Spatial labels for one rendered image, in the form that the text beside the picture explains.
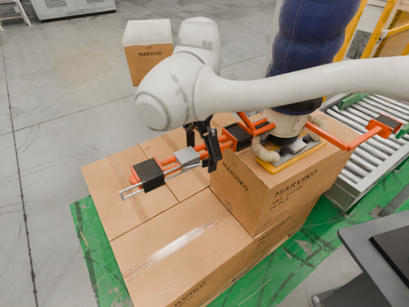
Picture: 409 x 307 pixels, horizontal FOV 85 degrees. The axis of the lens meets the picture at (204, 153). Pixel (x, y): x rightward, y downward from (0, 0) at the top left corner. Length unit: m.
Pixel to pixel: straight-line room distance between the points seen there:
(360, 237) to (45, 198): 2.24
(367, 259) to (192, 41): 0.97
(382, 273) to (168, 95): 0.98
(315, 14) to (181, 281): 1.08
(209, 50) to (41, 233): 1.94
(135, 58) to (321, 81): 1.83
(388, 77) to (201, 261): 0.96
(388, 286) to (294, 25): 0.92
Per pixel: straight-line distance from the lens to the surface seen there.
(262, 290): 1.71
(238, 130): 0.85
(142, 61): 2.15
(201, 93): 0.40
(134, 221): 1.29
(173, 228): 1.23
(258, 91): 0.41
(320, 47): 0.80
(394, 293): 1.11
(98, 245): 1.93
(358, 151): 1.90
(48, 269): 2.01
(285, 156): 0.97
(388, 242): 1.16
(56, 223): 2.18
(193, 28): 0.52
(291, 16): 0.79
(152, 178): 0.67
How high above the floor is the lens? 1.62
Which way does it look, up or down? 44 degrees down
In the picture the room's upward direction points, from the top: straight up
